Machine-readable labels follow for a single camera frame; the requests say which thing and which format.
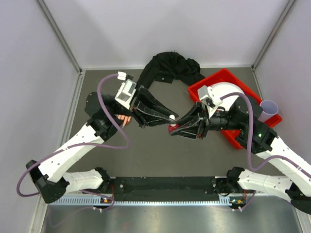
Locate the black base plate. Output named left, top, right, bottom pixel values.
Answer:
left=112, top=177, right=231, bottom=201

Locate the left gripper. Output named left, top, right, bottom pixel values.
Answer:
left=112, top=86, right=179, bottom=130

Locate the purple cable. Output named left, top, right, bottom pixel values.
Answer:
left=16, top=72, right=131, bottom=197
left=220, top=92, right=311, bottom=179

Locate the aluminium frame post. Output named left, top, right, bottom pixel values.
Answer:
left=251, top=0, right=298, bottom=71
left=36, top=0, right=85, bottom=146

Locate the black shirt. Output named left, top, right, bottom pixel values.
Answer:
left=137, top=51, right=205, bottom=88

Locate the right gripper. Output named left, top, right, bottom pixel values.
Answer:
left=170, top=100, right=244, bottom=139

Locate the right aluminium frame post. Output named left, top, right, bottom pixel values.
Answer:
left=251, top=0, right=298, bottom=71

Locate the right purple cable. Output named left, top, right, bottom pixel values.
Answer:
left=220, top=92, right=311, bottom=179

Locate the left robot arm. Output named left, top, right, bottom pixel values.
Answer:
left=26, top=87, right=178, bottom=204

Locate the left aluminium frame post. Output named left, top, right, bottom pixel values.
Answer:
left=36, top=0, right=85, bottom=146

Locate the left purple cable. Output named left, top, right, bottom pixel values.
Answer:
left=16, top=72, right=131, bottom=197

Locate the red plastic tray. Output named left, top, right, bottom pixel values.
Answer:
left=187, top=68, right=283, bottom=150

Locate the lavender plastic cup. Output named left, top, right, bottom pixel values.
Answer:
left=259, top=100, right=279, bottom=122

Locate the mannequin hand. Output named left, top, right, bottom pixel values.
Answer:
left=117, top=115, right=132, bottom=128

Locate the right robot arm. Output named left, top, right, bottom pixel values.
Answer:
left=169, top=82, right=311, bottom=214

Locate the red nail polish bottle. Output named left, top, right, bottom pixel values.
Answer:
left=168, top=124, right=179, bottom=134

